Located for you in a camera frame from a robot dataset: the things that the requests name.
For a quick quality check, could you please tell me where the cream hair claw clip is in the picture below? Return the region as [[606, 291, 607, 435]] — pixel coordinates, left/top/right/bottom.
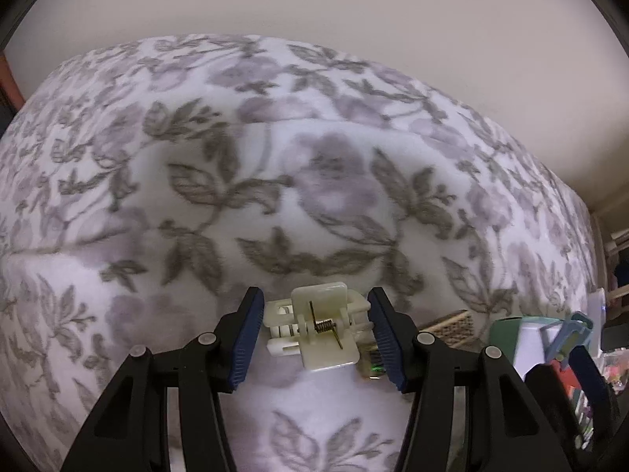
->
[[263, 282, 370, 371]]

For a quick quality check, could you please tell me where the orange wooden board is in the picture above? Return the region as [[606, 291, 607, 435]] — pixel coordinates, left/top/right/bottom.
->
[[0, 52, 26, 109]]

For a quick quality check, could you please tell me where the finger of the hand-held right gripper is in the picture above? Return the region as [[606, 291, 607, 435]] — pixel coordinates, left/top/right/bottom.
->
[[523, 362, 593, 455], [570, 345, 622, 453]]

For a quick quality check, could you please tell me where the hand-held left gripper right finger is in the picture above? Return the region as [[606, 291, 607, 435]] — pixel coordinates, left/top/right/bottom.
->
[[367, 287, 574, 472]]

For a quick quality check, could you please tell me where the white power strip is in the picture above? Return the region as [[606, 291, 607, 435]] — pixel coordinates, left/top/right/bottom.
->
[[587, 289, 612, 325]]

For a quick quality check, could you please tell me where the dark cabinet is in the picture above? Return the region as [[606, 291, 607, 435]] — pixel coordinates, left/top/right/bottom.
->
[[0, 83, 20, 133]]

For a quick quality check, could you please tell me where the teal cardboard box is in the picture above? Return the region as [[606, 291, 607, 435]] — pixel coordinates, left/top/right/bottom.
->
[[489, 315, 566, 375]]

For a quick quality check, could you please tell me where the gold patterned barrette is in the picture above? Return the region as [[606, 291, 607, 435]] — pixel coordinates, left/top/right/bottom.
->
[[417, 309, 476, 347]]

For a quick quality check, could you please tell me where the light blue hair clip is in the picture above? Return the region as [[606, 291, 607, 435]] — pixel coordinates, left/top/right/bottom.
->
[[541, 312, 594, 369]]

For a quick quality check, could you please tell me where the pile of colourful small toys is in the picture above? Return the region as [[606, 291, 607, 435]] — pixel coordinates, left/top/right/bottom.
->
[[602, 351, 629, 390]]

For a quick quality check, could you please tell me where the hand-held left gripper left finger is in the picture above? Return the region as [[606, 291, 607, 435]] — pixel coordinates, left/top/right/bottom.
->
[[60, 286, 267, 472]]

